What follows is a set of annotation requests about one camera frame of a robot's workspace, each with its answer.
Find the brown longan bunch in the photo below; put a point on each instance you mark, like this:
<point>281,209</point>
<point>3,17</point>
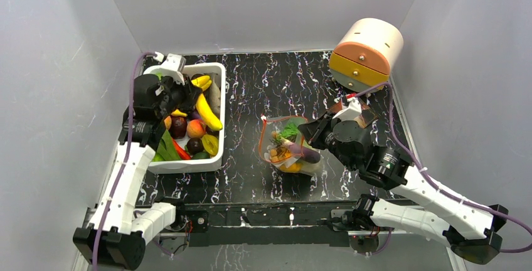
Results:
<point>278,152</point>

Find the single yellow banana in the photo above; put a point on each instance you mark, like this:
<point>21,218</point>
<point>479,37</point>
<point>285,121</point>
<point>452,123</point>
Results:
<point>205,112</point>

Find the red peach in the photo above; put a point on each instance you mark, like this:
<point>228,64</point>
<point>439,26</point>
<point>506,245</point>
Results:
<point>196,128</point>

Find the small curved yellow banana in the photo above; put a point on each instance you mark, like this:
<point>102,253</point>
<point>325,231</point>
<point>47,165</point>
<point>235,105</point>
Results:
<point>178,113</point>

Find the orange bell pepper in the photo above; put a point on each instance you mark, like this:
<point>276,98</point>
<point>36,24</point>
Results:
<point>293,168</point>

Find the green lettuce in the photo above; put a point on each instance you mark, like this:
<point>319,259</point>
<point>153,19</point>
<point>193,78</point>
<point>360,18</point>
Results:
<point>290,132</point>

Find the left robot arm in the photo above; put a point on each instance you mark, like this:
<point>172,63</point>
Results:
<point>117,234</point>

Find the white food bin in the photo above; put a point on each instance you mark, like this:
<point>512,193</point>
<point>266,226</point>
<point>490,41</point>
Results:
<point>193,156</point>

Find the green leaf vegetable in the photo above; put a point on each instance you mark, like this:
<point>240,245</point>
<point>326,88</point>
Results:
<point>166,150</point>

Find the clear zip top bag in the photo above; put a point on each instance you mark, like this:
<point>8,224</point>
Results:
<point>270,124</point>

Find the brown fish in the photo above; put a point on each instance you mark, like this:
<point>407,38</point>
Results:
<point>213,95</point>

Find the yellow banana bunch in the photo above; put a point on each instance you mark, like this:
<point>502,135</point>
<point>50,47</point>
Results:
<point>203,82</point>

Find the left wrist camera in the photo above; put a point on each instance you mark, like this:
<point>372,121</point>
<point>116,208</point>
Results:
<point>172,66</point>

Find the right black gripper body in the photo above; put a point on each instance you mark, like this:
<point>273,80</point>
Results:
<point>315,130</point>

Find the round drawer cabinet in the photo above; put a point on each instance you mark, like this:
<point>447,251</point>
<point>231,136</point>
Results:
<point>366,54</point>

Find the dark red plum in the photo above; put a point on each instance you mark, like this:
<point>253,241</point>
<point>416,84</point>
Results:
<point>178,127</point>

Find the purple eggplant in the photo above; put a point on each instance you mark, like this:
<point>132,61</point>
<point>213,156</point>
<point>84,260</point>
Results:
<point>306,154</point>

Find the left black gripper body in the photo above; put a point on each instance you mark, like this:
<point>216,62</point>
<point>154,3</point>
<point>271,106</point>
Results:
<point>174,96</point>

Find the mango slice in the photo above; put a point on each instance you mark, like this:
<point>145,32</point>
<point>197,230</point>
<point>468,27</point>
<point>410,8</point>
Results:
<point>210,144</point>

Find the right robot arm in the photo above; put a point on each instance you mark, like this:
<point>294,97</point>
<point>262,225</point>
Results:
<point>471,233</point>

